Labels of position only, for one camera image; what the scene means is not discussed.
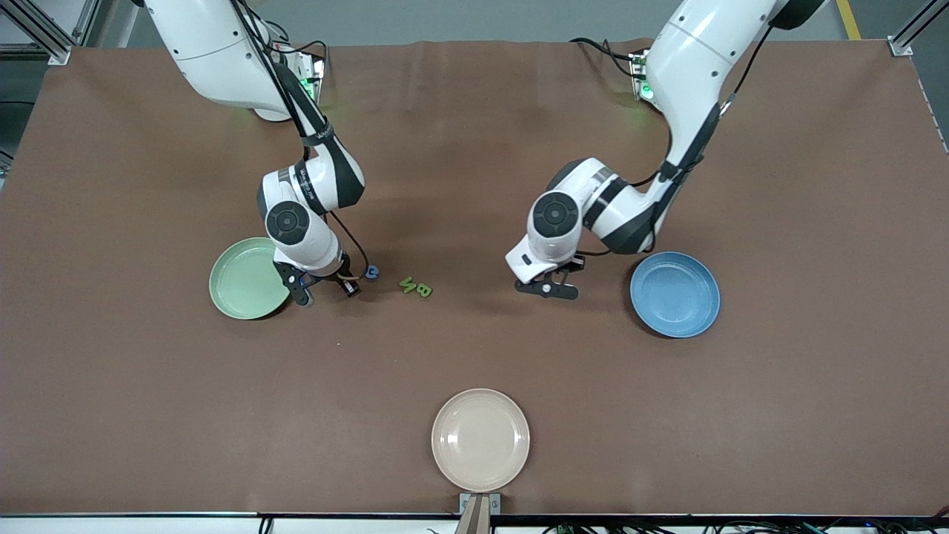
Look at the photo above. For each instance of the beige plate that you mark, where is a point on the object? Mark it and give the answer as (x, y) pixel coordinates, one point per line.
(480, 440)

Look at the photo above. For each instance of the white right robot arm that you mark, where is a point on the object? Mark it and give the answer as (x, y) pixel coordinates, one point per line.
(215, 52)

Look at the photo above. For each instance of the green letter B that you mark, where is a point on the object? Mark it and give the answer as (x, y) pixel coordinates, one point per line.
(424, 291)

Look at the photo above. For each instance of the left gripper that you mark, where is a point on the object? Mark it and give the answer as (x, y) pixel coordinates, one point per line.
(575, 262)

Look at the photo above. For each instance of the green letter N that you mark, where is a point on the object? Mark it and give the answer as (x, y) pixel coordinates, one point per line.
(407, 285)

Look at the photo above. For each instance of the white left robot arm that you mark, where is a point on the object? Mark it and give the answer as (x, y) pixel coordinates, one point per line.
(697, 59)

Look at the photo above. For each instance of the aluminium frame brace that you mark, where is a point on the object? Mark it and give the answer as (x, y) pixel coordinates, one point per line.
(901, 46)
(58, 53)

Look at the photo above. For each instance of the aluminium frame post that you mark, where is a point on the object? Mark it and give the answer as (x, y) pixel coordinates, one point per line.
(85, 22)

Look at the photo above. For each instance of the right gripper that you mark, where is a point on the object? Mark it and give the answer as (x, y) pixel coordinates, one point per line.
(342, 279)

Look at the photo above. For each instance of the blue letter G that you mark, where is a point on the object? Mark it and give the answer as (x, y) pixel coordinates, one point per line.
(373, 274)

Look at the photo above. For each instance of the yellow floor tape strip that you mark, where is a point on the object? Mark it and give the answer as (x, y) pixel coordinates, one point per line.
(847, 18)

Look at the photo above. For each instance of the light green plate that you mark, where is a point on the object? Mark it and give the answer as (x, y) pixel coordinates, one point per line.
(245, 285)

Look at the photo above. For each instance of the blue plate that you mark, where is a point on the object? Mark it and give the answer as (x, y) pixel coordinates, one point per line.
(675, 297)

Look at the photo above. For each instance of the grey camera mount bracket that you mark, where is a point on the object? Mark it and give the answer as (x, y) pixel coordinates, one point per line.
(478, 512)

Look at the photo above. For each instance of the brown table cover sheet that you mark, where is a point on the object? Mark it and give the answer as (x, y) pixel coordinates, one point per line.
(474, 356)

